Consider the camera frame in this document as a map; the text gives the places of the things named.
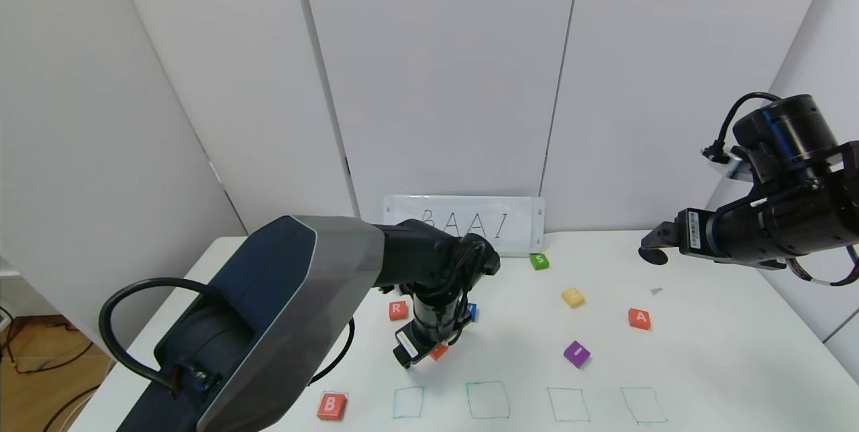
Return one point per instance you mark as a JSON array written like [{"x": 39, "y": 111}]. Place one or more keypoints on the orange letter A block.
[
  {"x": 439, "y": 352},
  {"x": 639, "y": 319}
]

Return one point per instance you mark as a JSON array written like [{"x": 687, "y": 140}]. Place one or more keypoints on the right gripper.
[{"x": 692, "y": 231}]

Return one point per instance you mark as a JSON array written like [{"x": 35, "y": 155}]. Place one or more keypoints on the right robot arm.
[{"x": 792, "y": 217}]

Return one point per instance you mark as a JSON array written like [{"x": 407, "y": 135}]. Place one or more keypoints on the orange letter B block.
[{"x": 331, "y": 406}]

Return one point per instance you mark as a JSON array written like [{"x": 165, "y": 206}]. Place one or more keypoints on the orange letter R block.
[{"x": 398, "y": 310}]

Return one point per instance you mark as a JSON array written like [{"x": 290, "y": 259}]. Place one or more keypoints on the blue letter W block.
[{"x": 473, "y": 312}]

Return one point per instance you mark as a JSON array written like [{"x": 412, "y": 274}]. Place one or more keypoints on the green letter S block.
[{"x": 539, "y": 261}]

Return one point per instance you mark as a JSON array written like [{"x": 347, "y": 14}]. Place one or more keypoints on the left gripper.
[{"x": 407, "y": 346}]

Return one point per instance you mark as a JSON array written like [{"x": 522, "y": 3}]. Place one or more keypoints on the white sign reading BAAI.
[{"x": 517, "y": 224}]

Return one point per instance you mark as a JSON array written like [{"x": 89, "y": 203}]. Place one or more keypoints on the purple letter I block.
[{"x": 576, "y": 354}]

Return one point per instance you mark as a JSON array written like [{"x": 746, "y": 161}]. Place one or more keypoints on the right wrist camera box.
[{"x": 731, "y": 162}]

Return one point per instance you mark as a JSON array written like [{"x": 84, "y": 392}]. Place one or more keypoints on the yellow letter block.
[{"x": 573, "y": 297}]

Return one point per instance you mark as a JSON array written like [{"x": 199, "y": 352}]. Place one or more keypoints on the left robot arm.
[{"x": 282, "y": 298}]

